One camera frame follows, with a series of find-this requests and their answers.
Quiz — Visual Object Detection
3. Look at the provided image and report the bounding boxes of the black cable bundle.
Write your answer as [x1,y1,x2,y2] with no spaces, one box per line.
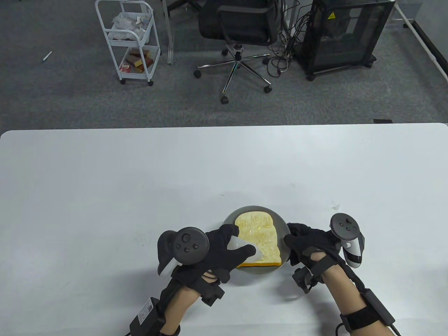
[268,0,315,76]

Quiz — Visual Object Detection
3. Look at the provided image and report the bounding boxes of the grey round plate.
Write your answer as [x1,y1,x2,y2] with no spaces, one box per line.
[223,206,292,275]

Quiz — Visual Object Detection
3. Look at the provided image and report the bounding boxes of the black battery pack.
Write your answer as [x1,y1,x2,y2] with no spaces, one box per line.
[129,297,165,334]
[362,289,396,326]

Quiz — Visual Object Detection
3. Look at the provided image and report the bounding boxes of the black handheld controller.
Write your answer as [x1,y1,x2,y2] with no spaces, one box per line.
[330,213,365,269]
[157,227,210,277]

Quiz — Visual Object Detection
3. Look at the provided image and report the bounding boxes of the white metal desk leg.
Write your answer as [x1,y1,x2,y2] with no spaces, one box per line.
[162,0,174,64]

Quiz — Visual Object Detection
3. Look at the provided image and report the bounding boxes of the black swivel office chair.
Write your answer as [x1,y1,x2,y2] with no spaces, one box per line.
[194,0,280,104]

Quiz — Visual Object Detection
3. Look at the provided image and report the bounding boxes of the black wheeled equipment cabinet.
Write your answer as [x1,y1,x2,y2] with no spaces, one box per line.
[296,0,396,82]

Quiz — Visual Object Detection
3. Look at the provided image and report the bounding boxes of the person's left forearm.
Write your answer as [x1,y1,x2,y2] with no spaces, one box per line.
[161,289,202,336]

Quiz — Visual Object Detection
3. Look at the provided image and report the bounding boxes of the red yellow snack packets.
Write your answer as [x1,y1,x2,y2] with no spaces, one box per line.
[119,49,154,73]

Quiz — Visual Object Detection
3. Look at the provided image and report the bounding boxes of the person's left hand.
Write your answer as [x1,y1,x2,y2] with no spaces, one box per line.
[171,224,257,293]

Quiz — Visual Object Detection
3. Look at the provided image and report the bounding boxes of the white rolling cart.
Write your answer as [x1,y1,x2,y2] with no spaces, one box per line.
[95,0,161,86]

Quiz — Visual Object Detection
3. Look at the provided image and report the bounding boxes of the person's right forearm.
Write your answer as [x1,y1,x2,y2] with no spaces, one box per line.
[322,264,391,336]

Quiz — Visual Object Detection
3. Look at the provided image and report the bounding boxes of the person's right hand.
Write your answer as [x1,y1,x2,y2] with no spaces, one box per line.
[283,223,343,272]

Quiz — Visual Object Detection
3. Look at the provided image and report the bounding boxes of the translucent white honey bottle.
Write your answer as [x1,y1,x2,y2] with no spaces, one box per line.
[227,235,263,264]

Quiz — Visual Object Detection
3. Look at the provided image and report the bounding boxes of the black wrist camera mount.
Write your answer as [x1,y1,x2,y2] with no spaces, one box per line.
[199,280,225,307]
[292,268,316,294]

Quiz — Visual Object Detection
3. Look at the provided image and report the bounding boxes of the white plastic bags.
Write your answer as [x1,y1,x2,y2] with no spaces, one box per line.
[108,12,152,40]

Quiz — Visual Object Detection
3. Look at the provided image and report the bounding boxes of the white floor cable duct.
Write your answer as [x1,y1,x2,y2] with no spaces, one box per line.
[395,0,448,79]

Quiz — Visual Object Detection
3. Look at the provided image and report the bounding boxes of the yellow toast slice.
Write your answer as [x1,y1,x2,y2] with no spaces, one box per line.
[234,211,282,268]

